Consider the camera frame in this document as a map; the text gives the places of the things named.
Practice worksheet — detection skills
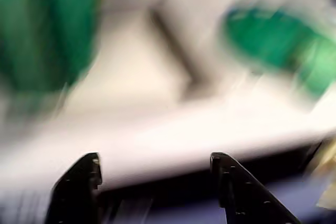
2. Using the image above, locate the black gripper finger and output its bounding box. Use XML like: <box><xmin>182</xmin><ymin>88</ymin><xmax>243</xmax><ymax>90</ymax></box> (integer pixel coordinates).
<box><xmin>45</xmin><ymin>152</ymin><xmax>103</xmax><ymax>224</ymax></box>
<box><xmin>209</xmin><ymin>152</ymin><xmax>302</xmax><ymax>224</ymax></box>

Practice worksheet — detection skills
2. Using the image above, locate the green cloth on right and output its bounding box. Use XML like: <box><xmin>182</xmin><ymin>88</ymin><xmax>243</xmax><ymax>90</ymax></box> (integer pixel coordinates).
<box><xmin>220</xmin><ymin>0</ymin><xmax>336</xmax><ymax>104</ymax></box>

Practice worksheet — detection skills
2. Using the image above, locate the green cloth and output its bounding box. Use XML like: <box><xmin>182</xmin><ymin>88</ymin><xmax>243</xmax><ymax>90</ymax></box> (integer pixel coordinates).
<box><xmin>0</xmin><ymin>0</ymin><xmax>106</xmax><ymax>93</ymax></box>
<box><xmin>220</xmin><ymin>0</ymin><xmax>336</xmax><ymax>104</ymax></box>

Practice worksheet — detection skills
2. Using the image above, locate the green cloth on left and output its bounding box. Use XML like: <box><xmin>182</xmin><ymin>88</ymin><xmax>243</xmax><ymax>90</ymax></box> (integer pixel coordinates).
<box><xmin>0</xmin><ymin>0</ymin><xmax>106</xmax><ymax>93</ymax></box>

